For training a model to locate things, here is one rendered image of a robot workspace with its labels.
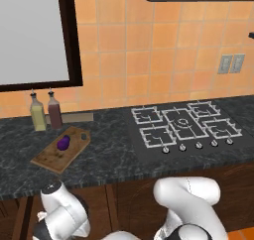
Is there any purple eggplant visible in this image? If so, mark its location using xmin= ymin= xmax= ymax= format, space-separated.
xmin=57 ymin=135 xmax=72 ymax=152

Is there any wooden cutting board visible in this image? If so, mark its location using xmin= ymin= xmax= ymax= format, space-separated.
xmin=30 ymin=125 xmax=92 ymax=175

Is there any dark red vinegar bottle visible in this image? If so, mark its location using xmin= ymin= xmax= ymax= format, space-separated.
xmin=47 ymin=87 xmax=64 ymax=130

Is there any black gas hob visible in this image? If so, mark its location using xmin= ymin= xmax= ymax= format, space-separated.
xmin=126 ymin=99 xmax=250 ymax=157

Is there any grey wall socket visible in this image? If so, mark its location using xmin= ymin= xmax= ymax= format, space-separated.
xmin=217 ymin=54 xmax=233 ymax=75
xmin=229 ymin=53 xmax=246 ymax=74

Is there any yellow oil bottle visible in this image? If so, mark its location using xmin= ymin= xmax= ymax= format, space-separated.
xmin=30 ymin=88 xmax=48 ymax=132

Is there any dark framed window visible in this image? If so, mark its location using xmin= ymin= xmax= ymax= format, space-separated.
xmin=0 ymin=0 xmax=83 ymax=93

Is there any tan wooden block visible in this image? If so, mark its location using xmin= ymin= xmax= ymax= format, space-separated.
xmin=45 ymin=112 xmax=94 ymax=125

